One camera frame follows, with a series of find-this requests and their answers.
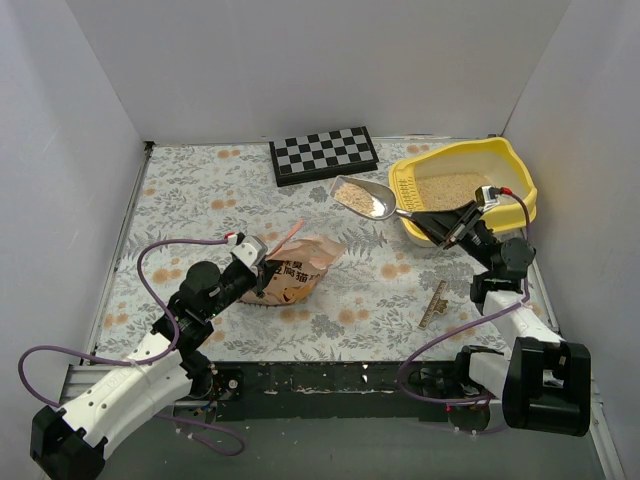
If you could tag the small brown wooden ruler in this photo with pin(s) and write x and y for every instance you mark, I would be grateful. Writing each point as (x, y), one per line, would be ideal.
(437, 304)

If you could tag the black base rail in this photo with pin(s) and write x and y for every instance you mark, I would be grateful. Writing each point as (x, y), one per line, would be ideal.
(312, 390)

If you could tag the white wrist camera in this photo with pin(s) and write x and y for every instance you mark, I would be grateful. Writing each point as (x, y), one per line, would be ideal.
(249, 250)
(487, 197)

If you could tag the yellow and white litter box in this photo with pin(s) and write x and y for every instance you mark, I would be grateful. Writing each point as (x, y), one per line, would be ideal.
(448, 176)

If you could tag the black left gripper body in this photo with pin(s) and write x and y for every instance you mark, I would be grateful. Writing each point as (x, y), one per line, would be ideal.
(260, 276)

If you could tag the pink cat litter bag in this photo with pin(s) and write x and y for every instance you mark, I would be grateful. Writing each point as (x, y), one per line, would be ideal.
(303, 263)

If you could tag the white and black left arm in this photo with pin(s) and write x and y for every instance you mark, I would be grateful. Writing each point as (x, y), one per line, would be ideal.
(74, 440)

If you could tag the silver metal scoop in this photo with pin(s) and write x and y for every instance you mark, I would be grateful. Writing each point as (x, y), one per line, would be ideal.
(370, 200)

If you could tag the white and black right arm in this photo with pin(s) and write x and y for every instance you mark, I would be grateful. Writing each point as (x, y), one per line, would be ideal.
(543, 381)

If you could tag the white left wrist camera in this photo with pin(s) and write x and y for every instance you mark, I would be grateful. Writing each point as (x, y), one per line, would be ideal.
(249, 250)

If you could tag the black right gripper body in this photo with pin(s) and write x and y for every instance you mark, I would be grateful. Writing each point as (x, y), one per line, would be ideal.
(454, 230)

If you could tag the floral patterned table mat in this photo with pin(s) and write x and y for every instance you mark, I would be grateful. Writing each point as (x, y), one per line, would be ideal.
(350, 289)

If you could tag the black and silver chessboard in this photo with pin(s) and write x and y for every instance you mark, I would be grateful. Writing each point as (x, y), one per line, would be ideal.
(322, 156)

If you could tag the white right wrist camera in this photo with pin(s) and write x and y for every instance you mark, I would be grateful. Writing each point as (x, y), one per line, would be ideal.
(487, 197)

